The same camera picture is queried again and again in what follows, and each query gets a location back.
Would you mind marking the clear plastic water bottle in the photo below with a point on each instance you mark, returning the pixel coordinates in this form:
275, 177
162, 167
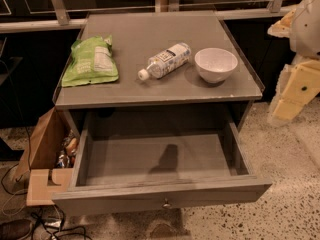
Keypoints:
166, 62

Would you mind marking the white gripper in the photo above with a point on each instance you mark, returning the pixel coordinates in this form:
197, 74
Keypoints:
307, 30

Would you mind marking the brown cardboard box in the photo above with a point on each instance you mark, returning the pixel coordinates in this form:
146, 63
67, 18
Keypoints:
39, 159

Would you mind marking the dark shoe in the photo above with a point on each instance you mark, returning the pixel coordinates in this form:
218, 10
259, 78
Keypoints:
16, 230

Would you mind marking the snack items in box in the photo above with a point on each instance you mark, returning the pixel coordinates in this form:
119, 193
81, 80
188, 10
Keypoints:
66, 156

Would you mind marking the green snack bag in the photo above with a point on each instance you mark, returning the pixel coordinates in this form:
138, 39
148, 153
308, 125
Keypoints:
91, 63

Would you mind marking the grey top drawer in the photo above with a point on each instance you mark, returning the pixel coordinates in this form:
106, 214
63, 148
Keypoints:
129, 163

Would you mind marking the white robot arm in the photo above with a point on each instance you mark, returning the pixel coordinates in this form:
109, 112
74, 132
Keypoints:
304, 39

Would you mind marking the white ceramic bowl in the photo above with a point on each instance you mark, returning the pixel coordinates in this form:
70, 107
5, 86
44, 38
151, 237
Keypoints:
215, 65

